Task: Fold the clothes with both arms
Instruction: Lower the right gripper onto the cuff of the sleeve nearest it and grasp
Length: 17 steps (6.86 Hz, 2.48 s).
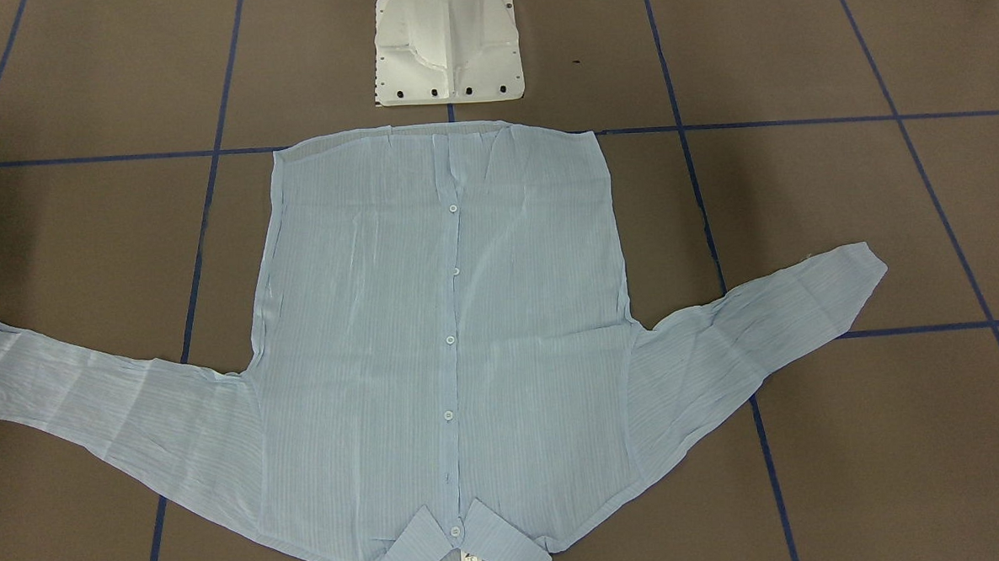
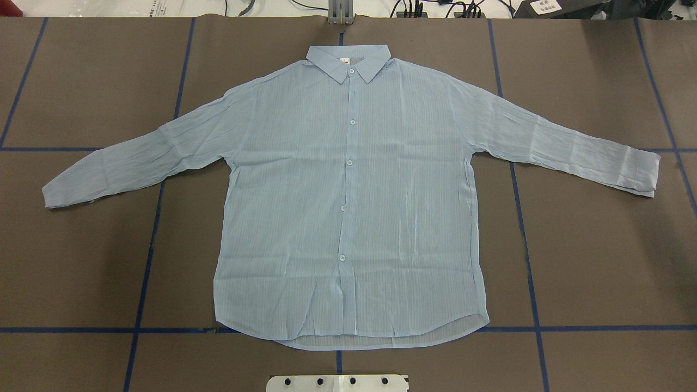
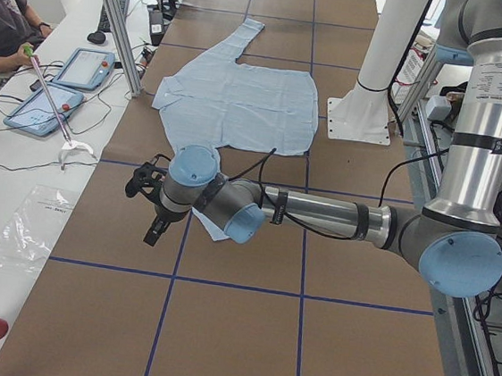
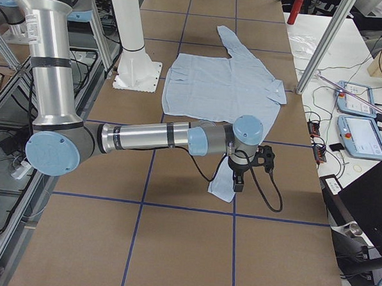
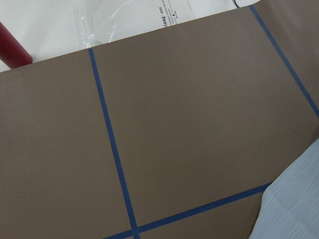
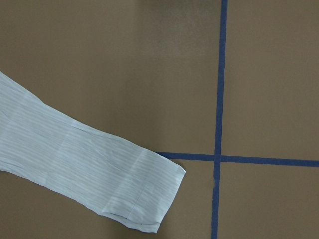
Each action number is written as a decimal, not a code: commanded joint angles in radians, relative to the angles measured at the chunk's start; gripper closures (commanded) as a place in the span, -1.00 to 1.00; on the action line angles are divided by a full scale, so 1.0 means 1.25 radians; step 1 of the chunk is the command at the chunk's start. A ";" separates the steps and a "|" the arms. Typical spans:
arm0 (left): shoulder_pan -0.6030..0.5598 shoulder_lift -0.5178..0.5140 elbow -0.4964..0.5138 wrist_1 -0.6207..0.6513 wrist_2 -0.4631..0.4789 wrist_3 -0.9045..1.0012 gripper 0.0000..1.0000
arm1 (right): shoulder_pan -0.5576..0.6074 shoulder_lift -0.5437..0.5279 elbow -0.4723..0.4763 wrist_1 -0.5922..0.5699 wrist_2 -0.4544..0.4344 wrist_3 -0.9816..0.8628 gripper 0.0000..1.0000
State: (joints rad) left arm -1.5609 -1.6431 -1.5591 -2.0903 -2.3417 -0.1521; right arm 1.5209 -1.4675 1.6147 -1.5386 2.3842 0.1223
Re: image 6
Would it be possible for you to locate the light blue button-up shirt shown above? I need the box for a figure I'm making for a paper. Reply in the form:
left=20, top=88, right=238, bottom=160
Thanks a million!
left=0, top=75, right=185, bottom=233

